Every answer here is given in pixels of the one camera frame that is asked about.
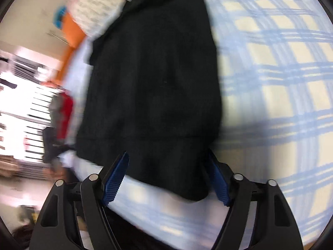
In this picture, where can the red folded garment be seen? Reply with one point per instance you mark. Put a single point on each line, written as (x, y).
(65, 117)

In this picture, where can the blue plaid bed sheet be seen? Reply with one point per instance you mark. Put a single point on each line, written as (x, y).
(273, 83)

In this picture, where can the black zip jacket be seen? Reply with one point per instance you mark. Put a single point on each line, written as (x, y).
(156, 83)

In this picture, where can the orange sofa bed frame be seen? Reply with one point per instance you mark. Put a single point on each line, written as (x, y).
(72, 36)

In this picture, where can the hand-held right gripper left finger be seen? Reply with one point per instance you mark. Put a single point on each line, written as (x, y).
(114, 182)

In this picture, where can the white floral pillow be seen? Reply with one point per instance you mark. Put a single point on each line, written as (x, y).
(96, 5)

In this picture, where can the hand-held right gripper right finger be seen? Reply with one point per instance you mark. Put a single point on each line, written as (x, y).
(219, 182)

